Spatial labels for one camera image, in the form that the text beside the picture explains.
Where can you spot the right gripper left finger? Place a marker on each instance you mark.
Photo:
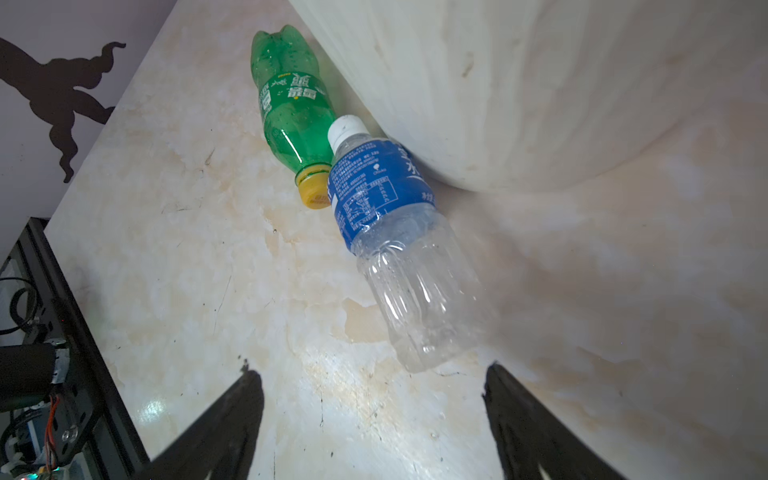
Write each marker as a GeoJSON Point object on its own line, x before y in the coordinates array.
{"type": "Point", "coordinates": [221, 443]}

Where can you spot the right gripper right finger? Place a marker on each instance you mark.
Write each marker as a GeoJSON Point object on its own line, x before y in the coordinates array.
{"type": "Point", "coordinates": [532, 443]}

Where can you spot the green bottle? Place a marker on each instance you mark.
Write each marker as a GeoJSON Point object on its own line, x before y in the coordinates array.
{"type": "Point", "coordinates": [296, 110]}

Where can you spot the white ribbed waste bin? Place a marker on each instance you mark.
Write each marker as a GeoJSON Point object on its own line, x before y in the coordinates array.
{"type": "Point", "coordinates": [534, 95]}

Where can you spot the clear bottle blue sweat label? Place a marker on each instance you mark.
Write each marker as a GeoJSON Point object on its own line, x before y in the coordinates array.
{"type": "Point", "coordinates": [428, 291]}

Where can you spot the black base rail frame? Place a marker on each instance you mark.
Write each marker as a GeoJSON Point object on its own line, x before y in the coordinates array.
{"type": "Point", "coordinates": [60, 409]}

